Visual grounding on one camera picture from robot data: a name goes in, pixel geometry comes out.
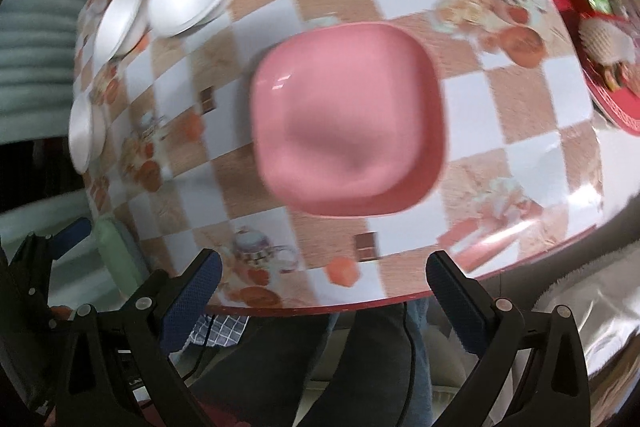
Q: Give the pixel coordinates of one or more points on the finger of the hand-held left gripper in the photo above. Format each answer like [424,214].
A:
[75,232]

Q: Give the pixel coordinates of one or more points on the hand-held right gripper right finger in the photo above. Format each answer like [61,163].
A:
[457,302]

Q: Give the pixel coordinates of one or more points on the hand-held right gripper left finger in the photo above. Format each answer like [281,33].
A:
[192,297]

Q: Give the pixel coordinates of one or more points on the pink square plate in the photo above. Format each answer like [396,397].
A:
[345,117]

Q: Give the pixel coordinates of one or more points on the blue checked cloth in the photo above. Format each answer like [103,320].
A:
[222,329]

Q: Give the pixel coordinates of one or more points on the white fluffy cloth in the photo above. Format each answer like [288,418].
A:
[590,272]

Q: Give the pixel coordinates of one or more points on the pale green curtain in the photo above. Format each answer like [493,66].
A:
[35,57]

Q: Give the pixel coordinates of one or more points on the checkered printed tablecloth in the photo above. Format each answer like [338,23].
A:
[500,107]

